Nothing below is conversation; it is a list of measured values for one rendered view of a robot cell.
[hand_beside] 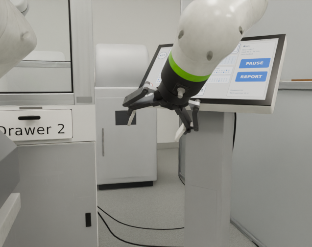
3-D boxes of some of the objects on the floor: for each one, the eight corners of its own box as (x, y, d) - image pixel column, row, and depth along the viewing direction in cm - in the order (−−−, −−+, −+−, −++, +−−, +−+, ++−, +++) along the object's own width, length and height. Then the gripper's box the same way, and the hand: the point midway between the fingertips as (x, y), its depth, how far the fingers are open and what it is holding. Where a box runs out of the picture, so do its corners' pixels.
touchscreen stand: (234, 414, 89) (249, 86, 75) (122, 345, 113) (117, 85, 99) (267, 309, 131) (280, 85, 117) (180, 274, 155) (182, 85, 141)
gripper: (119, 73, 57) (105, 126, 75) (232, 114, 60) (193, 155, 78) (129, 49, 61) (113, 104, 79) (234, 87, 64) (196, 133, 82)
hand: (154, 127), depth 78 cm, fingers open, 13 cm apart
